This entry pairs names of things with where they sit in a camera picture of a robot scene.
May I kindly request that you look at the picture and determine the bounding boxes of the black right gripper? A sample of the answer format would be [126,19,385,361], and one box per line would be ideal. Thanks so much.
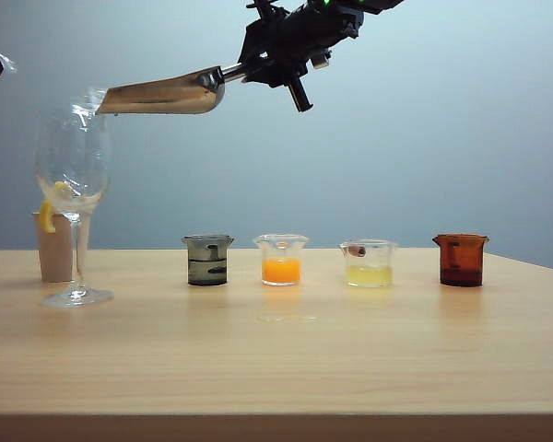
[237,0,337,114]

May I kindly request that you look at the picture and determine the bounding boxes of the steel ice scoop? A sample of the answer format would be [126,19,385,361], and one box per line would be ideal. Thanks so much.
[94,64,250,116]

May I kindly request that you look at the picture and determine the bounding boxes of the clear ice cubes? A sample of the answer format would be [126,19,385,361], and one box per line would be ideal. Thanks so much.
[71,86,108,128]

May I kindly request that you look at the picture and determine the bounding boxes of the yellow lemon slice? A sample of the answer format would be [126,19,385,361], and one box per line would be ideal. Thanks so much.
[39,180,71,234]

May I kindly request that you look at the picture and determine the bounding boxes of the clear beaker with orange juice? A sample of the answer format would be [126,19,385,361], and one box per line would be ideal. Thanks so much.
[252,233,310,287]

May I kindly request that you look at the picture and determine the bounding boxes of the tan paper cup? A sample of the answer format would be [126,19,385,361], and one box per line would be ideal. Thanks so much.
[35,211,92,284]

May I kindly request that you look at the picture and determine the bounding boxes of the grey smoked glass beaker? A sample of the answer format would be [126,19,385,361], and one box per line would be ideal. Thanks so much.
[181,233,236,287]

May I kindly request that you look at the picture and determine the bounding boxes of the clear beaker with yellow liquid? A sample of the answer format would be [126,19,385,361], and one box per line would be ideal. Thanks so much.
[338,238,400,289]

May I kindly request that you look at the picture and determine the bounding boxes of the clear wine glass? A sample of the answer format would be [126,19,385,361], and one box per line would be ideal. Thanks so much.
[34,108,115,309]

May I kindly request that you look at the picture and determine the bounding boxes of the amber glass beaker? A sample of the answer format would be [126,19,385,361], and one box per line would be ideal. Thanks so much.
[431,232,490,288]

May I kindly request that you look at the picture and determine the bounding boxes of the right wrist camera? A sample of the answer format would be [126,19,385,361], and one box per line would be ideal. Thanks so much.
[312,45,334,71]

